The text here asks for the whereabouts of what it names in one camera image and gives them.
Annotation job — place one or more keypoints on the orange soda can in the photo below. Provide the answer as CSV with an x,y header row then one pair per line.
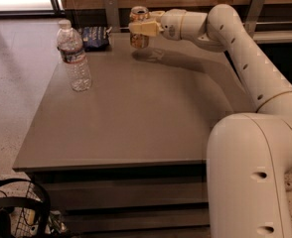
x,y
139,39

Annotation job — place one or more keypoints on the metal wall bracket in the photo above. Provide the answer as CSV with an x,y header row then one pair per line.
x,y
112,15
253,13

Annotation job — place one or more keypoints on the left metal wall bracket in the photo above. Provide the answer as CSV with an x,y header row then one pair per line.
x,y
112,15

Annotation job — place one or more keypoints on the right metal wall bracket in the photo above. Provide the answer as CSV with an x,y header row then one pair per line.
x,y
253,13

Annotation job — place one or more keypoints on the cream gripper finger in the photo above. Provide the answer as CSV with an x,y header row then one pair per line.
x,y
156,15
149,27

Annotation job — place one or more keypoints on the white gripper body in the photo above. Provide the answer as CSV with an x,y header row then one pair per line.
x,y
171,24

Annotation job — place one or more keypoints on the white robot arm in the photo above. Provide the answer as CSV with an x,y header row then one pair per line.
x,y
248,154

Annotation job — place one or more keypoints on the clear plastic water bottle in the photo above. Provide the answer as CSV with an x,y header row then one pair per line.
x,y
70,46

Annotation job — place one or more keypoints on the blue chip bag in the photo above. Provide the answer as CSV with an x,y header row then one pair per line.
x,y
94,38

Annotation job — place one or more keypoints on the grey drawer cabinet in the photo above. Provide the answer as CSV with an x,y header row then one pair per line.
x,y
127,158

